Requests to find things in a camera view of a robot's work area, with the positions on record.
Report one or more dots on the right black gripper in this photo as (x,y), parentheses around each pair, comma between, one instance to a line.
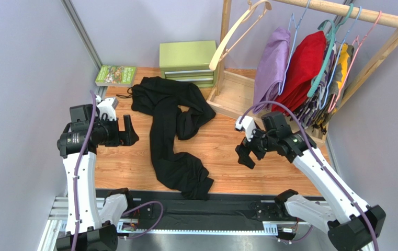
(253,145)

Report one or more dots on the green drawer box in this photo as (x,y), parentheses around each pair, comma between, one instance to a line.
(188,62)

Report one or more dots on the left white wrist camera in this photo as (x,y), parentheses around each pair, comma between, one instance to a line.
(107,108)

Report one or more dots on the wooden clothes rack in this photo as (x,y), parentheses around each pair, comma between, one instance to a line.
(232,94)

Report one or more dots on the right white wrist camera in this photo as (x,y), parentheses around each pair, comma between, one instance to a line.
(247,125)

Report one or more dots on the black trousers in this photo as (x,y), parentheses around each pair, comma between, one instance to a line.
(178,110)

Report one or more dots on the cream plastic hanger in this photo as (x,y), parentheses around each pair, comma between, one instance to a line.
(224,49)

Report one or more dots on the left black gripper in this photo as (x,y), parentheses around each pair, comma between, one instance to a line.
(126,137)

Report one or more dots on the yellow grey garment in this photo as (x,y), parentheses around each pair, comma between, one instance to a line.
(336,91)

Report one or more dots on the green book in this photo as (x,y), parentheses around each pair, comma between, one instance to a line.
(114,75)

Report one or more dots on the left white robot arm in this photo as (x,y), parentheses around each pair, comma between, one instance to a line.
(89,228)

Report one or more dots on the light blue wire hanger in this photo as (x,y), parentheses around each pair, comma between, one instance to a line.
(338,55)

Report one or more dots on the red garment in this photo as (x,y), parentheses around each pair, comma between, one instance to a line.
(306,63)

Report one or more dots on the teal hanger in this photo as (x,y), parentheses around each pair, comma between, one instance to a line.
(331,37)

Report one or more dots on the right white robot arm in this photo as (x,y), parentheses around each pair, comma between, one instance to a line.
(349,221)

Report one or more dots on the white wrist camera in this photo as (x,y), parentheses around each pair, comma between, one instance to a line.
(107,108)
(247,125)

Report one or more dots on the aluminium corner post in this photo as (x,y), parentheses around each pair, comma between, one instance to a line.
(82,32)

